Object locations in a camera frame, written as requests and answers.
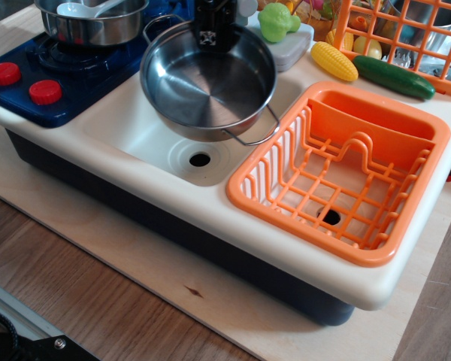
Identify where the orange plastic drying rack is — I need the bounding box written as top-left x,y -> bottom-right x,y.
226,81 -> 450,267

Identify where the blue toy stove top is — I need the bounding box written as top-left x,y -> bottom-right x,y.
0,1 -> 194,128

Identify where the light plywood board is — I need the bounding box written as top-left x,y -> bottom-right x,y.
0,5 -> 451,361

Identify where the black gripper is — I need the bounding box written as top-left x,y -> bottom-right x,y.
193,0 -> 238,53

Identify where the red stove knob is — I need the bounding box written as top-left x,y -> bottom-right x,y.
0,62 -> 22,86
29,80 -> 62,105

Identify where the white plastic spoon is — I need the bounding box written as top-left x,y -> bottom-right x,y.
56,0 -> 123,19

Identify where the yellow toy corn cob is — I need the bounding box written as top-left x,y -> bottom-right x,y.
310,41 -> 359,82

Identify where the green toy broccoli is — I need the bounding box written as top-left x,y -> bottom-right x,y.
258,2 -> 301,43

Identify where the yellow toy lemon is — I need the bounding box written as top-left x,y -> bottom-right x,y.
353,36 -> 383,60

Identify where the steel pan with loop handles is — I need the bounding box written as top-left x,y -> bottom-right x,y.
140,21 -> 277,146

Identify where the orange upright grid rack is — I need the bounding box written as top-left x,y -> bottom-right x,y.
334,1 -> 451,96

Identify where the right red stove knob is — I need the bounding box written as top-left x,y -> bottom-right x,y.
29,80 -> 62,105

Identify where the green toy cucumber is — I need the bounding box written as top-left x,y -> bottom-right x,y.
353,55 -> 436,100

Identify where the large steel bowl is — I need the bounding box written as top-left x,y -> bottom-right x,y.
373,1 -> 451,65

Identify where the steel pot on stove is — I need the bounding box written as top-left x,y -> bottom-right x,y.
34,0 -> 149,47

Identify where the left red stove knob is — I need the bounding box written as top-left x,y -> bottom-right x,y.
0,62 -> 22,86

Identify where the black bracket with cable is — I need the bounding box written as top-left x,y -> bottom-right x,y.
0,314 -> 99,361

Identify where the grey toy faucet base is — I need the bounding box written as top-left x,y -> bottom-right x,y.
236,1 -> 314,71

